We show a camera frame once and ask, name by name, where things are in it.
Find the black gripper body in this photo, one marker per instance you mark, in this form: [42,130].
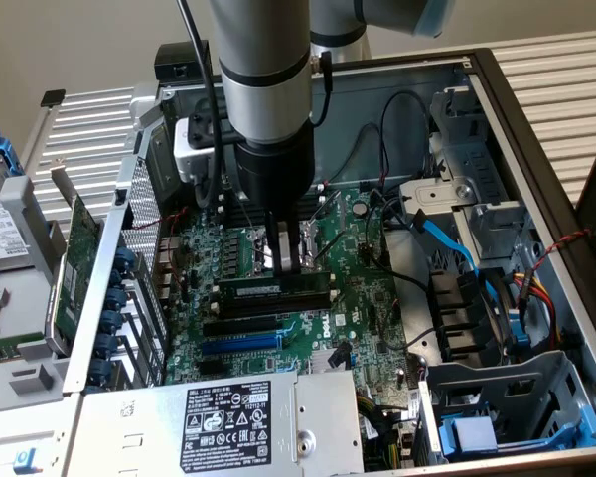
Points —
[275,174]

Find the green RAM stick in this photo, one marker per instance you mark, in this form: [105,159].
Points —
[258,287]
[5,350]

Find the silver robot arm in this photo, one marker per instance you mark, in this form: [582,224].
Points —
[263,49]

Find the silver CPU socket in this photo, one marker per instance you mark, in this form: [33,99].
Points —
[310,248]

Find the thin metal locking lever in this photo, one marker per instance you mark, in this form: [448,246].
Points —
[330,247]

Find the round coin battery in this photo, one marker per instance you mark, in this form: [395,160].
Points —
[361,207]

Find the green motherboard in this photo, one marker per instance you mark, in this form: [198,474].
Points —
[357,298]

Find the long black expansion slot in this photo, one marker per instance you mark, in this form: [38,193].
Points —
[243,326]

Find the grey open PC case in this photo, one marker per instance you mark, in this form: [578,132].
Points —
[357,109]

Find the blue expansion slot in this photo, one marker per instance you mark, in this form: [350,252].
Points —
[241,344]

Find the metal rear port block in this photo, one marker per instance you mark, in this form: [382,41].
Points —
[171,268]

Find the small silver heatsink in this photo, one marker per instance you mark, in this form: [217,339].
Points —
[318,364]

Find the short black expansion slot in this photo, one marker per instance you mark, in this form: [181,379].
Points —
[211,366]

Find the blue slot retention clip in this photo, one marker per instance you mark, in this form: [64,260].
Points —
[107,346]
[115,300]
[102,370]
[111,322]
[119,279]
[124,258]

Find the black plastic box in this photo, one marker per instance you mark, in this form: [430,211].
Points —
[174,59]

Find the grey metal disk bay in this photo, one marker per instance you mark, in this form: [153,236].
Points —
[501,377]
[477,164]

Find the green graphics card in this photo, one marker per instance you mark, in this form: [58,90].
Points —
[77,258]

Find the black table end cap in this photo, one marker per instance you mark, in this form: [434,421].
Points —
[53,98]

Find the grey power supply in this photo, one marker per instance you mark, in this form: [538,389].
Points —
[129,437]

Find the blue disk caddy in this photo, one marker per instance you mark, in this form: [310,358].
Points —
[472,432]
[5,149]

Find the grey parts rack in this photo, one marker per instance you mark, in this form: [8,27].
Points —
[30,308]

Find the silver hard disk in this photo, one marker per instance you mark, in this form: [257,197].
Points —
[0,228]

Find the blue release latch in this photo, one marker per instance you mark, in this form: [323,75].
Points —
[25,461]

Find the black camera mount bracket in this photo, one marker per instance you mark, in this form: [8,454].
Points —
[203,130]

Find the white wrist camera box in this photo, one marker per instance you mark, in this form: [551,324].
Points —
[189,154]

